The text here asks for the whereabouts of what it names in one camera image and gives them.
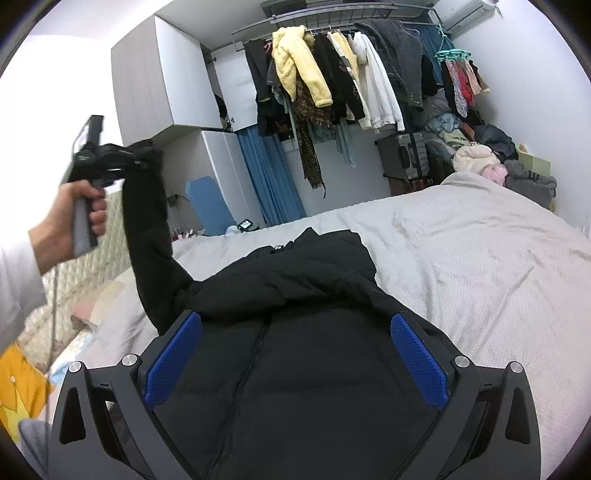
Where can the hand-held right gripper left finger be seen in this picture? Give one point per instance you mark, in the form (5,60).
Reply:
(173,357)

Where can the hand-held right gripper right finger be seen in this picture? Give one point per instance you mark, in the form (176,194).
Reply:
(418,357)

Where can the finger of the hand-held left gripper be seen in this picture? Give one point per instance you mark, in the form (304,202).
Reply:
(134,154)

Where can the black puffer jacket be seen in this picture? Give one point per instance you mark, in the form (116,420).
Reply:
(295,350)

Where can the person's left forearm white sleeve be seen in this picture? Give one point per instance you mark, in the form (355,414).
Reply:
(18,286)

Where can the pile of clothes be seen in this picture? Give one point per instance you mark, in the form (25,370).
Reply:
(471,134)

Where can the metal ceiling clothes rack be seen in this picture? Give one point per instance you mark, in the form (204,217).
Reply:
(337,18)

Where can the person's left hand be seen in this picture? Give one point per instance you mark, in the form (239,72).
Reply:
(69,221)

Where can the beige quilted headboard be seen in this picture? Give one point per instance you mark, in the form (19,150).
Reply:
(87,258)

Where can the white lower cabinet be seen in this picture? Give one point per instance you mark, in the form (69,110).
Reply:
(217,180)

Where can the grey bed blanket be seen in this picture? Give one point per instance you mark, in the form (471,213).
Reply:
(438,272)

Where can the blue padded board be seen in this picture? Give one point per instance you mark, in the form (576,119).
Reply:
(207,203)

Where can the small black device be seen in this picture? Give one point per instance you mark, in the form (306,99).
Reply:
(244,225)

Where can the blue curtain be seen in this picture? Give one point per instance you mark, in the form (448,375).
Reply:
(270,173)

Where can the yellow printed pillow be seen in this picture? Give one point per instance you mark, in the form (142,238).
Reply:
(21,387)

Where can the brown patterned scarf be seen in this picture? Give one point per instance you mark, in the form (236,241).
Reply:
(307,138)

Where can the yellow fleece jacket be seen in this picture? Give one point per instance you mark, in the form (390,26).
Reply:
(298,62)

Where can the black suitcase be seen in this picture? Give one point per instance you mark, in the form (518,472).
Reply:
(406,154)

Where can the cream plush toy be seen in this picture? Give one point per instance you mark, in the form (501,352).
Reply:
(478,159)

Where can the black hanging garments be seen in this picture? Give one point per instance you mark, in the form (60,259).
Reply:
(332,78)

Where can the green box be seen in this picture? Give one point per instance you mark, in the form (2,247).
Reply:
(533,159)

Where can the white hanging garment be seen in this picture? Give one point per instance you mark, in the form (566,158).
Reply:
(376,83)

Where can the dark grey hanging sweater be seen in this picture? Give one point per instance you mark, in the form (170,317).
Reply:
(397,55)

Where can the green clip hanger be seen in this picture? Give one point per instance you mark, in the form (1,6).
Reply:
(450,46)

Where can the white air conditioner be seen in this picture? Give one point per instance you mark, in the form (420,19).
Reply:
(466,13)

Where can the grey wall cabinet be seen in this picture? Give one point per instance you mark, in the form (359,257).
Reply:
(157,78)

